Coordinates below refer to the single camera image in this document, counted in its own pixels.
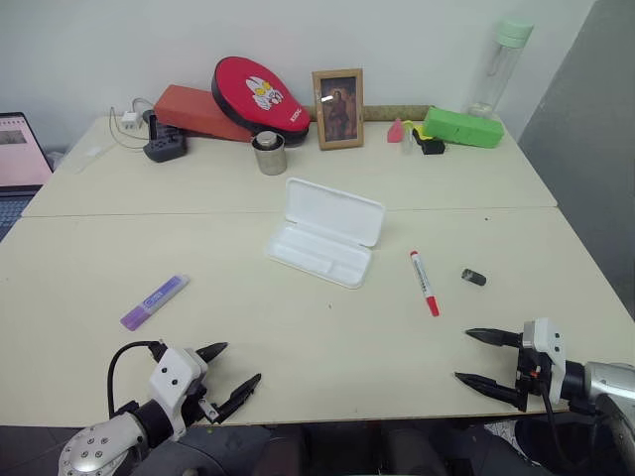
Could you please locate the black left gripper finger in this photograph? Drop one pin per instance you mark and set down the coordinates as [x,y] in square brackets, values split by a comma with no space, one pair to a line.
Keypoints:
[241,393]
[213,351]

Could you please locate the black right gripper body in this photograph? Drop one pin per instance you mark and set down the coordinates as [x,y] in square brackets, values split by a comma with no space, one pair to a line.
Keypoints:
[529,379]

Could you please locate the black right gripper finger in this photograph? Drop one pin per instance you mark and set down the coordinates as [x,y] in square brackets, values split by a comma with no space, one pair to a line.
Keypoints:
[492,336]
[485,385]

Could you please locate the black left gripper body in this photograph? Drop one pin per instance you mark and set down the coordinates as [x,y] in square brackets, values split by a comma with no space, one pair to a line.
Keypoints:
[208,399]

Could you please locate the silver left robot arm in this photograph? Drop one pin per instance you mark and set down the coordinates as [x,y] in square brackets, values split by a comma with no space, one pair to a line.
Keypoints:
[104,439]

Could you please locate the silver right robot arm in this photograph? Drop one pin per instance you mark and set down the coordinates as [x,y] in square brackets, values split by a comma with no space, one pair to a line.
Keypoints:
[607,382]

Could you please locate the white plastic case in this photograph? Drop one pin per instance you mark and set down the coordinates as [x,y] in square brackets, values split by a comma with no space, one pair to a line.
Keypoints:
[325,214]

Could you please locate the red round paddle case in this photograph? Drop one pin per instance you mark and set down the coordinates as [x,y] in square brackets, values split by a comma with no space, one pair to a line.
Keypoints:
[258,91]

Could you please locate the small black cap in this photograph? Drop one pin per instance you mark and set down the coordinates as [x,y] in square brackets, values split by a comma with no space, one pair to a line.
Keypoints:
[473,277]

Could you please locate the purple highlighter pen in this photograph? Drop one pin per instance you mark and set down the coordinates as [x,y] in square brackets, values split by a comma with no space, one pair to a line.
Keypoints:
[155,301]

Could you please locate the red and white marker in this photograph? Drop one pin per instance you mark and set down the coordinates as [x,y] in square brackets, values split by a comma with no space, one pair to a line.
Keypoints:
[424,283]

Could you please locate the yellow and black object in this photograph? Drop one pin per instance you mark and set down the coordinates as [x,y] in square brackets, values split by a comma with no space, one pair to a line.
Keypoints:
[430,145]

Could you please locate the metal cup with lid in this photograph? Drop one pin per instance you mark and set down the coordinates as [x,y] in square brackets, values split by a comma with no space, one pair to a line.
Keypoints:
[269,154]

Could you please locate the black power strip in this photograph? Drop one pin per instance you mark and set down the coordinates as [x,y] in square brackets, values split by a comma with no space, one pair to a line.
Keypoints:
[165,146]

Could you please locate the green rectangular box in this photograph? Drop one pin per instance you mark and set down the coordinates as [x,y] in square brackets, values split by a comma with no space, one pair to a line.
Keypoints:
[464,127]

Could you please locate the small clear tube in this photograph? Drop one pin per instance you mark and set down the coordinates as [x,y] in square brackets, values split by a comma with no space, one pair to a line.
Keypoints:
[408,141]

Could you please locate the pink triangular object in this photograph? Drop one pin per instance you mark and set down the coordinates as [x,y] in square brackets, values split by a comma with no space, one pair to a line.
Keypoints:
[395,134]

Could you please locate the clear plastic piece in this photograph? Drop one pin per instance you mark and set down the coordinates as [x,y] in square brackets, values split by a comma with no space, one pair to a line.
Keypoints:
[90,156]

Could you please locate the orange-red long box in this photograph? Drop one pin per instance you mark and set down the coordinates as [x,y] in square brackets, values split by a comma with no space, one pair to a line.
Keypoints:
[191,111]

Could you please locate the white charger plug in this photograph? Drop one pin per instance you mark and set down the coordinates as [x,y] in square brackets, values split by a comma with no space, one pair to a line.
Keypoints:
[131,122]

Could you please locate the long wooden strip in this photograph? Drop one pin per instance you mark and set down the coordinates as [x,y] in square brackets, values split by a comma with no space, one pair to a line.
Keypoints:
[392,112]

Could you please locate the clear bottle with green lid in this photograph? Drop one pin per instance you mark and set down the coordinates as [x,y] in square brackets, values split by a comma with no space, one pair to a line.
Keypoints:
[498,69]

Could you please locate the open laptop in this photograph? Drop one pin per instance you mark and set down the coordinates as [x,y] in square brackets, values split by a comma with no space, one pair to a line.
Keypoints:
[20,154]

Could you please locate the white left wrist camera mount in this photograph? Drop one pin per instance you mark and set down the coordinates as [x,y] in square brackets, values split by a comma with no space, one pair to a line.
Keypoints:
[173,373]

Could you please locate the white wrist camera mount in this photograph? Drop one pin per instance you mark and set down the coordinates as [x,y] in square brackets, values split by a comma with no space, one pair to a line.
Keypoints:
[173,373]
[546,338]

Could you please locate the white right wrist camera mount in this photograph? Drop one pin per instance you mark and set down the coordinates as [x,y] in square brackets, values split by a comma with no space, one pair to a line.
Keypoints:
[546,338]

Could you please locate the wooden picture frame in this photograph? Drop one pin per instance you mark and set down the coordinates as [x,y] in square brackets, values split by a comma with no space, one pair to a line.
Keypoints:
[339,109]

